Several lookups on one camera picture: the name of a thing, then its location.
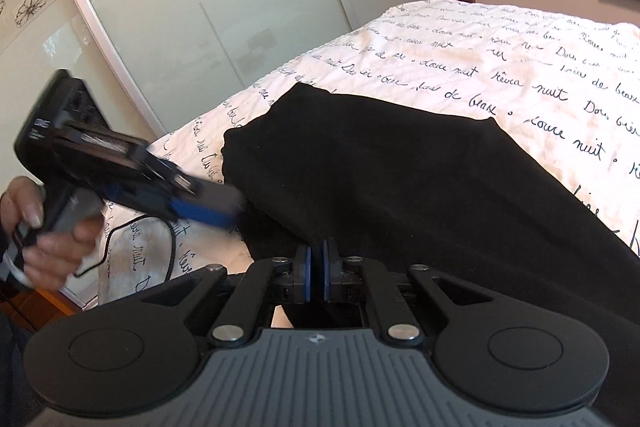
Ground black pants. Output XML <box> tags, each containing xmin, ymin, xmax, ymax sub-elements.
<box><xmin>221</xmin><ymin>83</ymin><xmax>639</xmax><ymax>426</ymax></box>

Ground person's left hand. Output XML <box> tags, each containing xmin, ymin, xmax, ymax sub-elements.
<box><xmin>1</xmin><ymin>176</ymin><xmax>104</xmax><ymax>291</ymax></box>

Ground white script-print bedspread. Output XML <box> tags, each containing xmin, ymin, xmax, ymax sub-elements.
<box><xmin>81</xmin><ymin>0</ymin><xmax>640</xmax><ymax>310</ymax></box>

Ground black cable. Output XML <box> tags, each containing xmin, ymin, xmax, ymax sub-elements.
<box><xmin>72</xmin><ymin>213</ymin><xmax>179</xmax><ymax>282</ymax></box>

